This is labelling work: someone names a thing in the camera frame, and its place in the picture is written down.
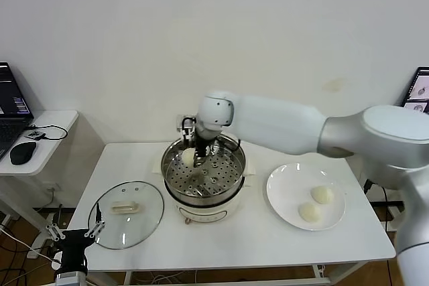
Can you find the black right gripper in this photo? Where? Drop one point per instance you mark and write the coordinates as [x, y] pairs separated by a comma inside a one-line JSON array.
[[206, 138]]

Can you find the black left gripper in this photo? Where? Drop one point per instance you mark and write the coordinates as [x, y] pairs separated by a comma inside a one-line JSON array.
[[74, 249]]

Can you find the white steamed baozi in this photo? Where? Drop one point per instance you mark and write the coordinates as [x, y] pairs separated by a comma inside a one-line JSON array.
[[310, 213], [322, 195], [187, 158]]

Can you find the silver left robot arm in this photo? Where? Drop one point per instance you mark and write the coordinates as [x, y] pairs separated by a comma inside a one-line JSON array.
[[70, 279]]

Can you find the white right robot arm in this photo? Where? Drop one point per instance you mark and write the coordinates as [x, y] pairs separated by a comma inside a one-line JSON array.
[[275, 122]]

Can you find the perforated steel steamer basket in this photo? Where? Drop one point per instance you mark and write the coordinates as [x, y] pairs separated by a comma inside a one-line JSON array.
[[221, 179]]

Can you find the white electric cooking pot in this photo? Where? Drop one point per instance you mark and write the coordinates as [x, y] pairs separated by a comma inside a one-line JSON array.
[[201, 212]]

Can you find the white side desk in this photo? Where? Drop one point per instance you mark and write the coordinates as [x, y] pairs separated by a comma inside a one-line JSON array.
[[50, 152]]

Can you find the round white plate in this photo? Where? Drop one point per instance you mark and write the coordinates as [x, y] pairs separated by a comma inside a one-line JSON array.
[[285, 182]]

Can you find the black computer mouse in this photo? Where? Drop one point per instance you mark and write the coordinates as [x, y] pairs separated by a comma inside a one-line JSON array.
[[22, 153]]

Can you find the small black usb dongle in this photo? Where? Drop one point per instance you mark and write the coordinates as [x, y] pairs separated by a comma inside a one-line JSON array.
[[35, 135]]

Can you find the black open laptop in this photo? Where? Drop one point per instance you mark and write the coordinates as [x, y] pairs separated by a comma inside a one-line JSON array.
[[13, 98], [420, 91]]

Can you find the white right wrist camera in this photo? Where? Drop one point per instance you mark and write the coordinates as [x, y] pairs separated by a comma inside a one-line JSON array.
[[182, 123]]

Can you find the white wall socket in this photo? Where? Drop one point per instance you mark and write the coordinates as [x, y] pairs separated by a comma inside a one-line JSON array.
[[51, 187]]

